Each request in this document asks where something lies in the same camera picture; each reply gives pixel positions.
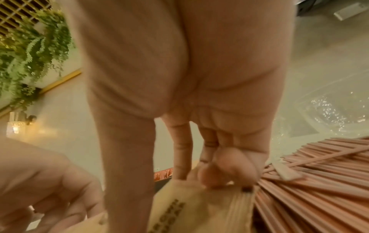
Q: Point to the person's right hand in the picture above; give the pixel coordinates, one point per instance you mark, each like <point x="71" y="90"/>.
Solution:
<point x="187" y="57"/>

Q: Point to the person's left hand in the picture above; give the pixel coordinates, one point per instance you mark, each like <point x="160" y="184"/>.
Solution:
<point x="34" y="182"/>

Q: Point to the row of red Nescafe sachets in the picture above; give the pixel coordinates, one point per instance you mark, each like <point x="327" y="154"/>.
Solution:
<point x="163" y="174"/>

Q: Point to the square brown sugar packet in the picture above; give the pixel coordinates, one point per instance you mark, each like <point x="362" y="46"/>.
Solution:
<point x="201" y="209"/>

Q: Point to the clear glass cups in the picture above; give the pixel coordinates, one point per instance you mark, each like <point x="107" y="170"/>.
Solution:
<point x="331" y="109"/>

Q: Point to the pile of pink stirrer sticks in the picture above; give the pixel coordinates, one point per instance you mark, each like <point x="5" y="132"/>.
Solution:
<point x="317" y="193"/>

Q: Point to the hanging green plant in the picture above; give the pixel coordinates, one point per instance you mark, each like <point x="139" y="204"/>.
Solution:
<point x="26" y="50"/>

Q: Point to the ceiling vent grille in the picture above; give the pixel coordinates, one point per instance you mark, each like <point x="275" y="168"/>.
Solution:
<point x="14" y="13"/>

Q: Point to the glass wall lamp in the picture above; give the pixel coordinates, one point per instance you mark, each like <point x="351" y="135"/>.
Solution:
<point x="17" y="127"/>

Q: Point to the yellow wall trim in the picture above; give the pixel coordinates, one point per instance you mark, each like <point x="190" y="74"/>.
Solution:
<point x="62" y="79"/>

